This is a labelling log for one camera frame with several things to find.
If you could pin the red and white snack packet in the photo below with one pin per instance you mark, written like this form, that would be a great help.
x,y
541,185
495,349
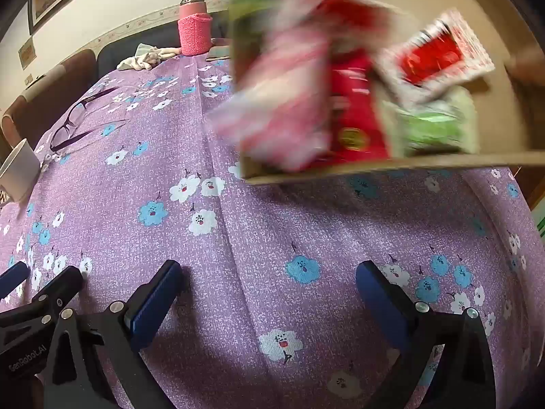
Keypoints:
x,y
434,55

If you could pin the small wall plaque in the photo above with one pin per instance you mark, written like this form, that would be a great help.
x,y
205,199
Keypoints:
x,y
26,53

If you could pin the purple floral tablecloth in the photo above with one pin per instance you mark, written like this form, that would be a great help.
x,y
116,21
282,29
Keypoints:
x,y
255,230

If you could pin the green and white snack packet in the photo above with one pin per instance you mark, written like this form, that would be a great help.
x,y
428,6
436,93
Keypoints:
x,y
430,130

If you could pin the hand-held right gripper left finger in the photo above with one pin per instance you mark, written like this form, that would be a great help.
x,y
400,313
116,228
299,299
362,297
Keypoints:
x,y
153,306

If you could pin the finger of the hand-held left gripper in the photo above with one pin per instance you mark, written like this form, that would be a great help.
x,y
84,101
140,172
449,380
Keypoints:
x,y
12,277
64,283

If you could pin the pink bottle with knitted sleeve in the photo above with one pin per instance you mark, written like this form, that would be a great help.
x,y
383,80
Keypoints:
x,y
193,34

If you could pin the dark framed eyeglasses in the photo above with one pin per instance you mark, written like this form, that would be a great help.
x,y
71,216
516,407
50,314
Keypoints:
x,y
64,136

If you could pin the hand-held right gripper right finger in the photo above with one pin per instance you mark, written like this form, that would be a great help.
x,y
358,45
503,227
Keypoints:
x,y
383,306

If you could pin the white cup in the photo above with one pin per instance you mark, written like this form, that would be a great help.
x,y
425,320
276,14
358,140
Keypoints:
x,y
19,170

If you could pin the pink snack packet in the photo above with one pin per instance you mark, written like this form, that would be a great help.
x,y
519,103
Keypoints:
x,y
281,93

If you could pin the brown chair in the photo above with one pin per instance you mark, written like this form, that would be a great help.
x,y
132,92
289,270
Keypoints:
x,y
51,85

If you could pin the small fabric pouch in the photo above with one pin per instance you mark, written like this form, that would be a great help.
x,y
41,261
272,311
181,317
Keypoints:
x,y
218,54

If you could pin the cardboard box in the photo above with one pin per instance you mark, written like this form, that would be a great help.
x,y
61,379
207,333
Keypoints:
x,y
502,17

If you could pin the white crumpled cloth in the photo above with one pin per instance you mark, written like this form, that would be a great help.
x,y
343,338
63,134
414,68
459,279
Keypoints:
x,y
140,59

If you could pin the black sofa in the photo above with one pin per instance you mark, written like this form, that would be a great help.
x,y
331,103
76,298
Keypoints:
x,y
115,53

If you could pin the wall switch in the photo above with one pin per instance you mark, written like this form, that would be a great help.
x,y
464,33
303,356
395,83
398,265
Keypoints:
x,y
28,81

